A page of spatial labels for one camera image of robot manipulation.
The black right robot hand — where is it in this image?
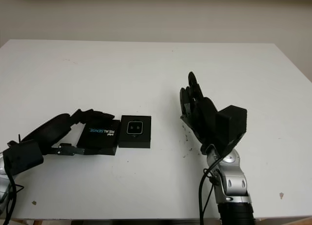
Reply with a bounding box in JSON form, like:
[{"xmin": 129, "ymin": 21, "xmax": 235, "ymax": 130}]
[{"xmin": 179, "ymin": 71, "xmax": 229, "ymax": 155}]

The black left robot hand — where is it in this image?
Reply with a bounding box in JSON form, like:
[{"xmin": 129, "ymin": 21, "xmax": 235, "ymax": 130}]
[{"xmin": 20, "ymin": 108, "xmax": 117, "ymax": 157}]

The black RealSense box lid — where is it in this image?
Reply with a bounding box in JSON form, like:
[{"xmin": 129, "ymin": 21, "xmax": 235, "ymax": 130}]
[{"xmin": 77, "ymin": 120, "xmax": 121, "ymax": 156}]

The small silver depth camera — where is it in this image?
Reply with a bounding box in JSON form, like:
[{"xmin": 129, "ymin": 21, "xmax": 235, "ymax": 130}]
[{"xmin": 126, "ymin": 120, "xmax": 144, "ymax": 136}]

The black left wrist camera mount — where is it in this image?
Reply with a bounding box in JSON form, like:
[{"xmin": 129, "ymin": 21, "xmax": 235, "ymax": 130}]
[{"xmin": 3, "ymin": 140, "xmax": 45, "ymax": 177}]

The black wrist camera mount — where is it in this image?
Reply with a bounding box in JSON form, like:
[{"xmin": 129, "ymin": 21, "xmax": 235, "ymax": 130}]
[
  {"xmin": 214, "ymin": 104, "xmax": 248, "ymax": 153},
  {"xmin": 3, "ymin": 140, "xmax": 45, "ymax": 177}
]

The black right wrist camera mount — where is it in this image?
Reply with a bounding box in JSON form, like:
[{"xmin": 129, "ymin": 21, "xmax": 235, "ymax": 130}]
[{"xmin": 214, "ymin": 104, "xmax": 248, "ymax": 153}]

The black camera box base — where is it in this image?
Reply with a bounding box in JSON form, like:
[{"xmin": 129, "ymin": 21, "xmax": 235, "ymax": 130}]
[{"xmin": 117, "ymin": 115, "xmax": 152, "ymax": 149}]

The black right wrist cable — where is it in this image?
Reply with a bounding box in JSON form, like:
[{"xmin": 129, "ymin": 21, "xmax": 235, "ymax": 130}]
[{"xmin": 198, "ymin": 159, "xmax": 220, "ymax": 225}]

